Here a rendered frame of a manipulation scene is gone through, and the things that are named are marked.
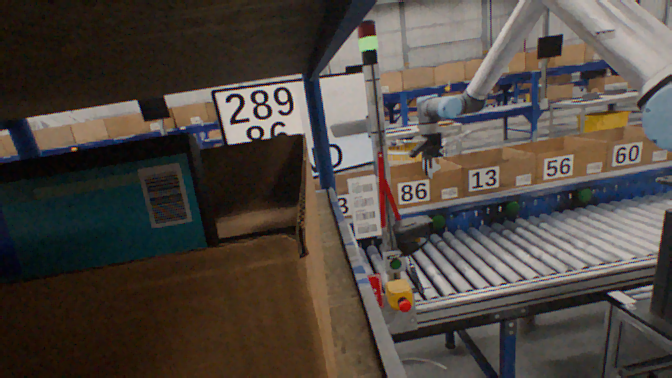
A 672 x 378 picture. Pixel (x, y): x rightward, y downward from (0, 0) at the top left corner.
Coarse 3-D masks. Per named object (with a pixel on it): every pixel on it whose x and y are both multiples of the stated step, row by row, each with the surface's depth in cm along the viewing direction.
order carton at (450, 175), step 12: (396, 168) 190; (408, 168) 191; (420, 168) 192; (444, 168) 185; (456, 168) 163; (396, 180) 162; (408, 180) 163; (420, 180) 163; (432, 180) 164; (444, 180) 164; (456, 180) 165; (396, 192) 164; (432, 192) 166; (396, 204) 166; (408, 204) 166; (420, 204) 167
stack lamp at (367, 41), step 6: (372, 24) 86; (360, 30) 87; (366, 30) 86; (372, 30) 86; (360, 36) 88; (366, 36) 87; (372, 36) 87; (360, 42) 88; (366, 42) 87; (372, 42) 87; (360, 48) 89; (366, 48) 88; (372, 48) 88
